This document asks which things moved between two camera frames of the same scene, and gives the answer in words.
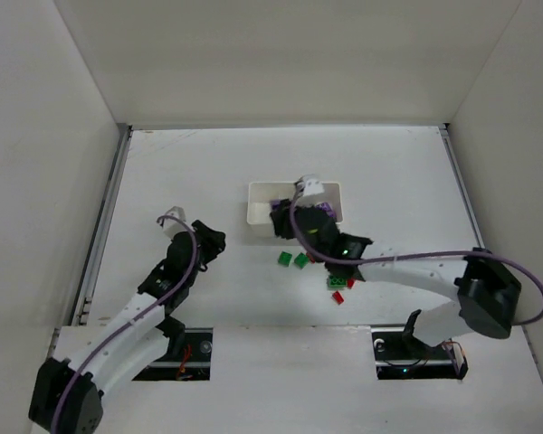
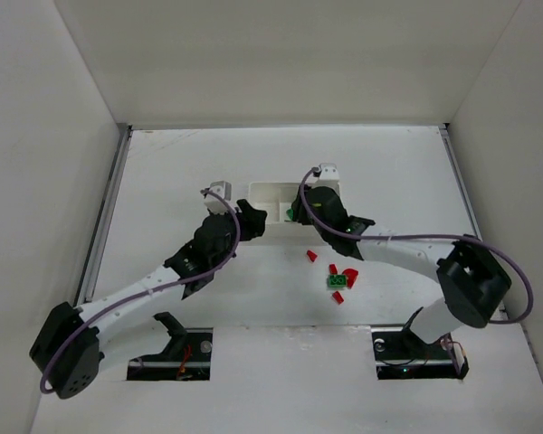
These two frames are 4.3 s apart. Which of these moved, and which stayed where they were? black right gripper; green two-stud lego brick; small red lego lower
Moved: black right gripper
Stayed: small red lego lower; green two-stud lego brick
